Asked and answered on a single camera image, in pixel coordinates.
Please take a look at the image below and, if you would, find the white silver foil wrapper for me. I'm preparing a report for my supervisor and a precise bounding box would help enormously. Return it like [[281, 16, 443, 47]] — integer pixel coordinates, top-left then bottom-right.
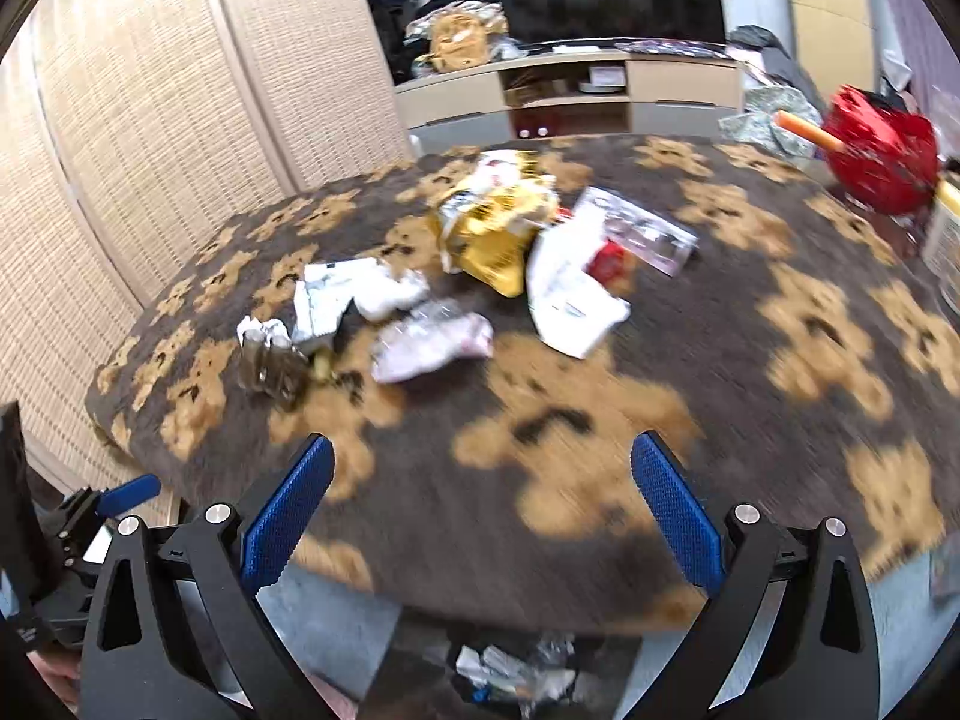
[[291, 257, 430, 355]]

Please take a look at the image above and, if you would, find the yellow snack wrapper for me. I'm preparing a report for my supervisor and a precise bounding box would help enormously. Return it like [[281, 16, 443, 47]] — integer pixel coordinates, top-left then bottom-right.
[[430, 149, 560, 298]]

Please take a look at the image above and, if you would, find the dark metal trash bin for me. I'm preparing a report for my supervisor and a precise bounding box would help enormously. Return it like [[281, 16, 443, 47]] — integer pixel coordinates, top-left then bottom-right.
[[358, 611, 641, 720]]

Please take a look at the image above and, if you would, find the person's left hand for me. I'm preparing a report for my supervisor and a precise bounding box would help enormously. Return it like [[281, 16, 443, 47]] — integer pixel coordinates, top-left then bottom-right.
[[28, 649, 82, 712]]

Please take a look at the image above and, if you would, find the gold foil wrapper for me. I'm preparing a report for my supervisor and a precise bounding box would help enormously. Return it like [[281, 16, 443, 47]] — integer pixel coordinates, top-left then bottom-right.
[[236, 316, 311, 411]]

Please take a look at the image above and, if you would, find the white crumpled paper bag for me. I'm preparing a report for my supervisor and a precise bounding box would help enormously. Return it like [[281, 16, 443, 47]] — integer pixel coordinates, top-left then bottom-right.
[[526, 203, 631, 359]]

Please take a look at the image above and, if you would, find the red snack package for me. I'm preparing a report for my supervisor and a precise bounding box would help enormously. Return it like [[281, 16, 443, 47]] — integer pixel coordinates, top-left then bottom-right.
[[586, 241, 628, 286]]

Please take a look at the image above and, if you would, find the pinkish crumpled wrapper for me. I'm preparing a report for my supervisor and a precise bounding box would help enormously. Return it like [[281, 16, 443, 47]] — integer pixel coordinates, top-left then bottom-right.
[[370, 299, 494, 383]]

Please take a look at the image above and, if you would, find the brown bear pattern blanket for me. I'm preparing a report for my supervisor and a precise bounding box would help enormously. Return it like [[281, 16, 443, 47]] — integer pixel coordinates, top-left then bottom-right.
[[86, 137, 958, 632]]

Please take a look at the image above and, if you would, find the clear plastic package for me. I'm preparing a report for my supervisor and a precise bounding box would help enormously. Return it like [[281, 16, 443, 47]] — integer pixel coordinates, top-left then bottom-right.
[[573, 187, 698, 277]]

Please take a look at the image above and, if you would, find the patterned grey cloth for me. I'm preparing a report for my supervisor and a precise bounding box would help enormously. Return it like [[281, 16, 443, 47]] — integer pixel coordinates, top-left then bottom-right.
[[718, 85, 822, 161]]

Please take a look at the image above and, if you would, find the orange stick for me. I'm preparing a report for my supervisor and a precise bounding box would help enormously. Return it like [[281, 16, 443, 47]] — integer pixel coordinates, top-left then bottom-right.
[[773, 110, 846, 153]]

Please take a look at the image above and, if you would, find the red plastic basket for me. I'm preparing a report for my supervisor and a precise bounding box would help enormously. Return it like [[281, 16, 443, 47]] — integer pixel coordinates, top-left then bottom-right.
[[823, 85, 939, 216]]

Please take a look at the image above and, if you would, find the woven beige screen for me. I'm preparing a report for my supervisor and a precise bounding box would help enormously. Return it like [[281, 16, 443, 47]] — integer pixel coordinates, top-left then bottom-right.
[[2, 0, 413, 493]]

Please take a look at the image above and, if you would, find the beige tv cabinet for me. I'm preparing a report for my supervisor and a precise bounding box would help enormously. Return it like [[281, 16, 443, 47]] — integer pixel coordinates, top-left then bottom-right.
[[395, 49, 743, 153]]

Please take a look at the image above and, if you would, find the yellow bag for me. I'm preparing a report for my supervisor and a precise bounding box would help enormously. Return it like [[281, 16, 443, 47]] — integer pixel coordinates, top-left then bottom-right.
[[430, 13, 490, 73]]

